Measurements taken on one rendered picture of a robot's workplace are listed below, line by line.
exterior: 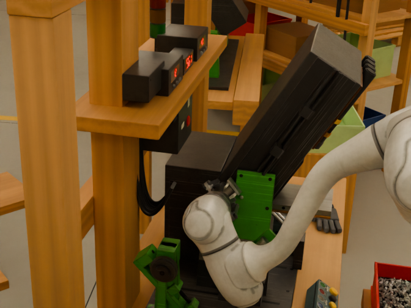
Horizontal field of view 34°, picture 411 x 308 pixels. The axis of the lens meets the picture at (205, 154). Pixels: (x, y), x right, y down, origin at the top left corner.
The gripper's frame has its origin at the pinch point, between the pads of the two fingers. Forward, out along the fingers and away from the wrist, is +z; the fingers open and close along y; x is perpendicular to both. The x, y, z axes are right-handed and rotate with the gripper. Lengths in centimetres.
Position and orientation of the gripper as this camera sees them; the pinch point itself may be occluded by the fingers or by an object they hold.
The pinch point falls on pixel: (227, 191)
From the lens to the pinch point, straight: 200.4
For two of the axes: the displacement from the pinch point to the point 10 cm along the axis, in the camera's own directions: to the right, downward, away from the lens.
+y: -6.1, -7.9, 0.1
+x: -7.6, 6.0, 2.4
